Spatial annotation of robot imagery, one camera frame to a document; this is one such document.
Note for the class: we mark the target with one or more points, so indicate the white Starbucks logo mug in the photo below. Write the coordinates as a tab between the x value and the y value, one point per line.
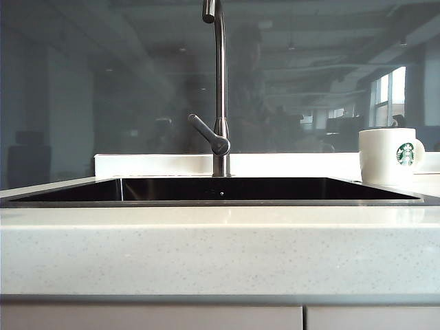
381	156

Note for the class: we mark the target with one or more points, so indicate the steel gooseneck faucet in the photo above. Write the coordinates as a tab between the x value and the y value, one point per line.
220	68

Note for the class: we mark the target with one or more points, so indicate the wide grey cabinet door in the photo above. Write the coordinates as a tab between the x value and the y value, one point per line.
137	318

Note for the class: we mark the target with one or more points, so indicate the narrow grey cabinet door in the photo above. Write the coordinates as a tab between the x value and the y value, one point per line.
371	318

